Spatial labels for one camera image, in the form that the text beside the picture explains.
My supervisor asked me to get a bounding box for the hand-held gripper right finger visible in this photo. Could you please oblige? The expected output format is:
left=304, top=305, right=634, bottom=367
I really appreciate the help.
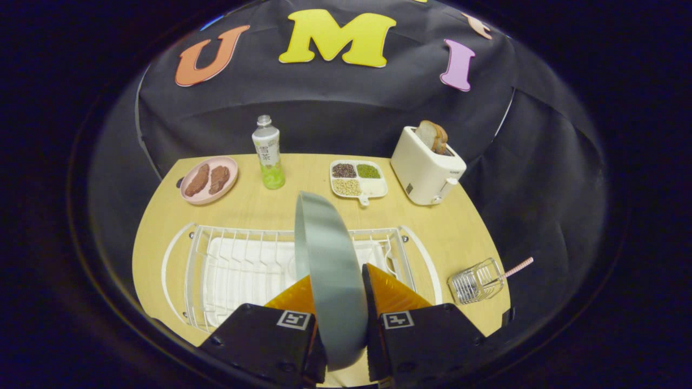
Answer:
left=361, top=263, right=487, bottom=386

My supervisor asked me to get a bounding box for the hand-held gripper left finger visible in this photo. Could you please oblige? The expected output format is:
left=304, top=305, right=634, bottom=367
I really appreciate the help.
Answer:
left=197, top=274, right=328, bottom=387

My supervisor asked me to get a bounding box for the grey-green plate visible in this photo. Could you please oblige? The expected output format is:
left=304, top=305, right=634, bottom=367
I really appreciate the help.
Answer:
left=294, top=191, right=370, bottom=372

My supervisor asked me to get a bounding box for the white wire dish rack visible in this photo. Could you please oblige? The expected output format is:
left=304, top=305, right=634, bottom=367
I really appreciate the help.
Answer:
left=161, top=223, right=443, bottom=333

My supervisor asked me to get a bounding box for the metal wire basket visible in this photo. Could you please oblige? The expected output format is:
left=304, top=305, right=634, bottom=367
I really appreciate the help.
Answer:
left=448, top=258, right=505, bottom=305

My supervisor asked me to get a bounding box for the pink checked handle spoon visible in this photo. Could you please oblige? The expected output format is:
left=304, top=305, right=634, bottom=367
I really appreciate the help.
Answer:
left=483, top=257, right=534, bottom=287

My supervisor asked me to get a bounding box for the pink plate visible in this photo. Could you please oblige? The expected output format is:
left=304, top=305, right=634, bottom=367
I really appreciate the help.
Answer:
left=179, top=156, right=239, bottom=206

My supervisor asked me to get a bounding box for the white divided bean tray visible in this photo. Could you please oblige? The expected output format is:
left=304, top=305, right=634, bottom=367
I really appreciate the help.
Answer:
left=330, top=159, right=389, bottom=206

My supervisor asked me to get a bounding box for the white toaster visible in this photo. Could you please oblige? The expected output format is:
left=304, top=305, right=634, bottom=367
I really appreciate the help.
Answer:
left=390, top=126, right=467, bottom=206

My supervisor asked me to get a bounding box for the green drink bottle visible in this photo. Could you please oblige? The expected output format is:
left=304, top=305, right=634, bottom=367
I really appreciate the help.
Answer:
left=252, top=115, right=286, bottom=190

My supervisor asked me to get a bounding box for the bread slice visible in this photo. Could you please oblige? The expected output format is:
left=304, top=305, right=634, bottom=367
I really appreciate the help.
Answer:
left=415, top=120, right=449, bottom=156

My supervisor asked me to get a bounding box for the brown meat piece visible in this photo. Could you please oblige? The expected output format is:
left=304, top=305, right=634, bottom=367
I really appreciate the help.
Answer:
left=209, top=166, right=230, bottom=195
left=185, top=164, right=210, bottom=197

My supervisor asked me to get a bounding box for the black backdrop cloth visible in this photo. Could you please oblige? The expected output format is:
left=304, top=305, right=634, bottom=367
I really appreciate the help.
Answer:
left=89, top=0, right=606, bottom=346

